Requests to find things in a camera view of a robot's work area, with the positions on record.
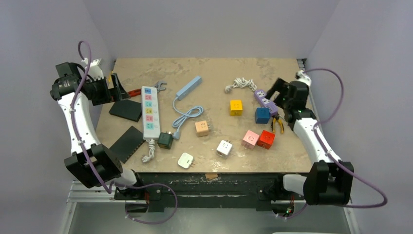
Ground white cable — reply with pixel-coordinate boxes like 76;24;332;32
225;77;258;94

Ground black box near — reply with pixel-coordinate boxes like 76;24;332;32
110;126;144;163

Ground yellow handled pliers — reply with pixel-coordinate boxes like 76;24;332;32
271;115;284;134

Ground black box far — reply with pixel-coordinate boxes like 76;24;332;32
109;100;142;122

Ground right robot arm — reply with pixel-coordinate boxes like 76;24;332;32
265;78;354;205

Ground yellow cube socket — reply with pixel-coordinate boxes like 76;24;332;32
229;100;243;117

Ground white cube socket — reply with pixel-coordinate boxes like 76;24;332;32
216;140;233;159

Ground light blue power strip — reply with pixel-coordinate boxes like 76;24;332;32
176;76;203;100

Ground dark blue cube socket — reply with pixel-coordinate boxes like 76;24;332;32
255;107;270;124

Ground purple cable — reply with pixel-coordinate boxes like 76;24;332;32
70;40;179;226
276;68;389;220

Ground purple power strip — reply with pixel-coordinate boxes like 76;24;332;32
254;89;278;117

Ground dark green cube socket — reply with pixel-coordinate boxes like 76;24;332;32
157;132;173;149

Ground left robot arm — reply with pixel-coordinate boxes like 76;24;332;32
50;58;145;199

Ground adjustable wrench red handle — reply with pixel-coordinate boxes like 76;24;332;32
127;80;168;98

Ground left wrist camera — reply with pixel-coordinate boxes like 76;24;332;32
88;58;105;81

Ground pink cube socket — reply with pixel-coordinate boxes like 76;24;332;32
241;130;260;150

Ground white power strip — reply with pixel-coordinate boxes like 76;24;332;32
141;90;161;140

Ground black box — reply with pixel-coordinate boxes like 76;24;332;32
110;126;144;163
109;100;142;122

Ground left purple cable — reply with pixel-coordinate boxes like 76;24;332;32
70;40;179;226

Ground white adapter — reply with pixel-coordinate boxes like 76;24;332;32
177;153;194;169

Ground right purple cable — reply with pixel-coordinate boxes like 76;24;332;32
276;68;389;220

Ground light blue cable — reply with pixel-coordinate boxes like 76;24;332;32
171;97;205;140

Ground red cube socket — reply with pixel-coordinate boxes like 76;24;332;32
256;130;275;150

